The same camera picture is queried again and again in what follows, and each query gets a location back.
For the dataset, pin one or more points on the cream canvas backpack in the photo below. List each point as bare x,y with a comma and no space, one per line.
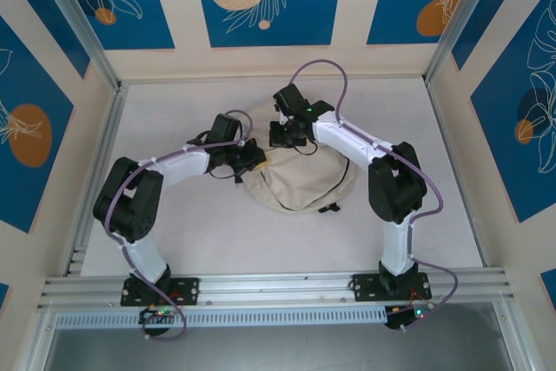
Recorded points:
304,180

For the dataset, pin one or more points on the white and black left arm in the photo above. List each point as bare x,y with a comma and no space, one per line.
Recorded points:
182,167

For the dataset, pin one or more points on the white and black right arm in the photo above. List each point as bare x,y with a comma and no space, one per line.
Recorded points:
347,136

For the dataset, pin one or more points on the small controller board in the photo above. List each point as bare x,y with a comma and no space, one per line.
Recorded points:
158,313
406,316

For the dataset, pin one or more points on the aluminium mounting rail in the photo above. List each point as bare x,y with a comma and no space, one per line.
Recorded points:
278,286

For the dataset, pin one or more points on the aluminium table side rail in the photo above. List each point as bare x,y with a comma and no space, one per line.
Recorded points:
108,127
456,171

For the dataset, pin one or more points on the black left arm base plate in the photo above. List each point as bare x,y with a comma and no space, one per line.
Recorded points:
187,288

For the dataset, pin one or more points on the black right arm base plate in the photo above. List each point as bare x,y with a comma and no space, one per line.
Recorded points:
365,286

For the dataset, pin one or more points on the aluminium frame post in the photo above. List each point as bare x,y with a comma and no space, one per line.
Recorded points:
465,15
78,19

